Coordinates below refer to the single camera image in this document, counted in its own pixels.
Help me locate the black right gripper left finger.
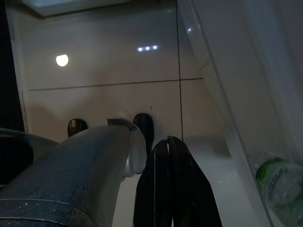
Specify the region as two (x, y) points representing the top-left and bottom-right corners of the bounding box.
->
(136, 139), (175, 227)

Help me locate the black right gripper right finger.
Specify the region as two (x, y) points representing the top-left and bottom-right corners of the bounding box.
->
(168, 136), (223, 227)

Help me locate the white lined fridge door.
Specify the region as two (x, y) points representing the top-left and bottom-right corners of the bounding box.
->
(176, 0), (303, 227)

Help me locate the silver robot right leg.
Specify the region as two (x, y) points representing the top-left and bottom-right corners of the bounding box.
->
(0, 117), (147, 227)

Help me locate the green label plastic bottle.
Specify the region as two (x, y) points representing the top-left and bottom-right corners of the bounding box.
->
(253, 151), (303, 218)

